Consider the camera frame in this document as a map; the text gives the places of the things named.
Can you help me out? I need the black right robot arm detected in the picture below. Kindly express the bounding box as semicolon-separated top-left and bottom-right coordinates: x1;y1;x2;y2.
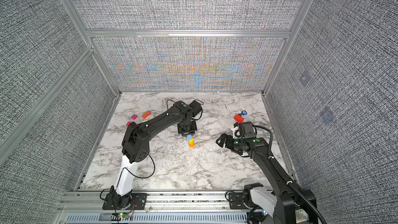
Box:
216;134;326;224

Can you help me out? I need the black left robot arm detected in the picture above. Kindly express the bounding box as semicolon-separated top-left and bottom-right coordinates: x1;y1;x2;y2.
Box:
101;100;203;211

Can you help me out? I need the orange-red rectangular wood block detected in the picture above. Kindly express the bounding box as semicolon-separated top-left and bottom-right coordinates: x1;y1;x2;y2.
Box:
142;111;151;119

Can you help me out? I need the red wood cylinder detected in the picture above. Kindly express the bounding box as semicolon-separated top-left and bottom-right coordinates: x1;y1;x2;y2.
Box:
234;114;245;123

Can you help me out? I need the aluminium horizontal back bar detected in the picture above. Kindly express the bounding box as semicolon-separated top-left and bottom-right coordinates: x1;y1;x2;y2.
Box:
86;29;291;38

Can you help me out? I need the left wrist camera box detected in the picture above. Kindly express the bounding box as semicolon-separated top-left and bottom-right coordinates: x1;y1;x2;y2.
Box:
189;100;203;117

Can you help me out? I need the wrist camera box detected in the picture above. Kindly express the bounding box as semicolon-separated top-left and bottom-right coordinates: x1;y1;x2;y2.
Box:
232;122;257;139
189;100;203;117

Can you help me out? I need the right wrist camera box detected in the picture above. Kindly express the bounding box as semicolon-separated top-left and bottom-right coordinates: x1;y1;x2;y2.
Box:
232;122;257;139

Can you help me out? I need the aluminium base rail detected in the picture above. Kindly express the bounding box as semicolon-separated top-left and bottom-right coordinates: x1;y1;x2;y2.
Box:
51;189;322;224

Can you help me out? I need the aluminium left wall bar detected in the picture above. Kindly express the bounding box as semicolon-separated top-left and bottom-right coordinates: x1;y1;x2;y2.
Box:
1;46;93;164

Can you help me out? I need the aluminium corner post right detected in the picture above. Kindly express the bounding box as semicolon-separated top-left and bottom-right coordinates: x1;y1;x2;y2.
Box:
262;0;313;96

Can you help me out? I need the aluminium corner post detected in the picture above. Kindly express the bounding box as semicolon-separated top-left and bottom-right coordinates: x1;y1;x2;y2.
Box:
60;0;121;96
262;0;313;96

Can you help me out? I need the aluminium corner post left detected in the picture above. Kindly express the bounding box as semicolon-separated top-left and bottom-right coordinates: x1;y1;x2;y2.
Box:
60;0;121;96

